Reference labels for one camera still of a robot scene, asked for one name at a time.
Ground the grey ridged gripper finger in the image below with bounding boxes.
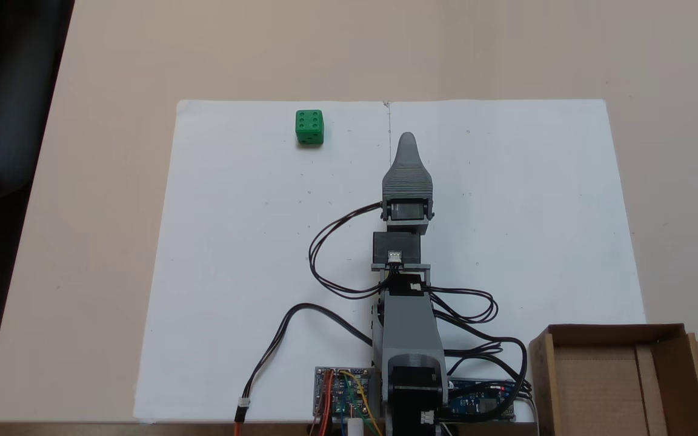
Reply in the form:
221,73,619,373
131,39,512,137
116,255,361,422
381,132,435,220

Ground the green die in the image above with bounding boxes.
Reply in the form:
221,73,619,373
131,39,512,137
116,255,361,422
294,110,325,147

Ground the white paper sheet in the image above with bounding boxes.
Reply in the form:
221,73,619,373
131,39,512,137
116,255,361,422
388,99,647,423
133,100,393,424

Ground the blue circuit board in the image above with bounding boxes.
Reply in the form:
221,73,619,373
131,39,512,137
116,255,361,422
448,378,517,422

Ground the brown cardboard box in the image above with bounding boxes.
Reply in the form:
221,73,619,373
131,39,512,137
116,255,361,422
529,323,698,436

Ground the dark grey chair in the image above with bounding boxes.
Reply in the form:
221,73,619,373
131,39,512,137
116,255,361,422
0,0,68,203

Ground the black gripper motor cable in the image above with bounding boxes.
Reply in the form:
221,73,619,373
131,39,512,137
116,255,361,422
308,203,387,300

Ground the black wrist motor cable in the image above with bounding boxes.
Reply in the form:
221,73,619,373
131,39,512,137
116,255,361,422
429,286,500,325

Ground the black elbow motor cable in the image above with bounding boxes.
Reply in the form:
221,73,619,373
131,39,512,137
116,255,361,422
444,335,534,420

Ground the small board with coloured wires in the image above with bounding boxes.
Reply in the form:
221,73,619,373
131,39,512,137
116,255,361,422
314,366,374,420

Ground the yellow wire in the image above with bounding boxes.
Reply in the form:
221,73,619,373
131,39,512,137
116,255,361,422
339,370,381,428

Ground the orange wire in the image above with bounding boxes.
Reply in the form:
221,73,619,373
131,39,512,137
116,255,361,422
317,372,334,436

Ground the long black cable white connector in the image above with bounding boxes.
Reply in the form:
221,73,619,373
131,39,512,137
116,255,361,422
233,302,375,436

